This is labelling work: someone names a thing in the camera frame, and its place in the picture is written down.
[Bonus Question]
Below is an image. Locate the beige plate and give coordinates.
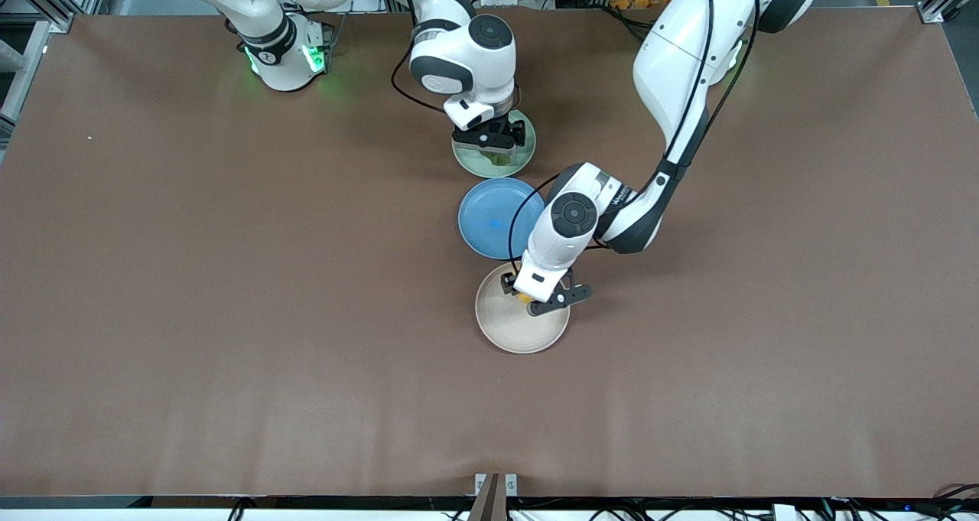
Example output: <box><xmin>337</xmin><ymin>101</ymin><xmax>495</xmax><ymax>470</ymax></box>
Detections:
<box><xmin>475</xmin><ymin>260</ymin><xmax>571</xmax><ymax>354</ymax></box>

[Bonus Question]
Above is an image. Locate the pale green plate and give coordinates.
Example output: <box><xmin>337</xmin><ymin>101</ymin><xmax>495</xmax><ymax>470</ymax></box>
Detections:
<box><xmin>451</xmin><ymin>108</ymin><xmax>537</xmax><ymax>179</ymax></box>

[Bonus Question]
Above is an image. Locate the blue plate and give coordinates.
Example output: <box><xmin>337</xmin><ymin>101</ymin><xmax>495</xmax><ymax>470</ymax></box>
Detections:
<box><xmin>457</xmin><ymin>177</ymin><xmax>547</xmax><ymax>261</ymax></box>

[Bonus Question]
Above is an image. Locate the brown table cover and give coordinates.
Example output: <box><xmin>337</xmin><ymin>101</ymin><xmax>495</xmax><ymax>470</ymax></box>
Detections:
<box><xmin>0</xmin><ymin>7</ymin><xmax>979</xmax><ymax>500</ymax></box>

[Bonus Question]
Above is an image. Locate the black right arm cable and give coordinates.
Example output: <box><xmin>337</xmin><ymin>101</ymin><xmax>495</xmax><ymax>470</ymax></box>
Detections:
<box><xmin>390</xmin><ymin>0</ymin><xmax>452</xmax><ymax>115</ymax></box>

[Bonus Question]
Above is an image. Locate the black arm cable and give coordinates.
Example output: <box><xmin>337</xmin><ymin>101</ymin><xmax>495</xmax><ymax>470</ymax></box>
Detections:
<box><xmin>390</xmin><ymin>0</ymin><xmax>452</xmax><ymax>115</ymax></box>
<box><xmin>508</xmin><ymin>0</ymin><xmax>759</xmax><ymax>267</ymax></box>

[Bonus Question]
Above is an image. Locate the metal table edge bracket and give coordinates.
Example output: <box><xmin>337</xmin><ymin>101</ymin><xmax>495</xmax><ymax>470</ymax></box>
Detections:
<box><xmin>474</xmin><ymin>473</ymin><xmax>519</xmax><ymax>499</ymax></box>

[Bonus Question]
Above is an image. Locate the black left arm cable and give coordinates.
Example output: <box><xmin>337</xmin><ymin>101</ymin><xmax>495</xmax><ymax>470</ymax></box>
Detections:
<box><xmin>508</xmin><ymin>0</ymin><xmax>759</xmax><ymax>267</ymax></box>

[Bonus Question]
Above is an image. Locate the brown mount bar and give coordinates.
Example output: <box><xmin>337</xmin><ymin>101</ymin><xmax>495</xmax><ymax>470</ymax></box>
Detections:
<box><xmin>468</xmin><ymin>473</ymin><xmax>502</xmax><ymax>521</ymax></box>

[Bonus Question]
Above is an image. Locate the grey side frame bar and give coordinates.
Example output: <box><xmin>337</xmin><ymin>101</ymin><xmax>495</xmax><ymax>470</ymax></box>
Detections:
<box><xmin>0</xmin><ymin>20</ymin><xmax>53</xmax><ymax>147</ymax></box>

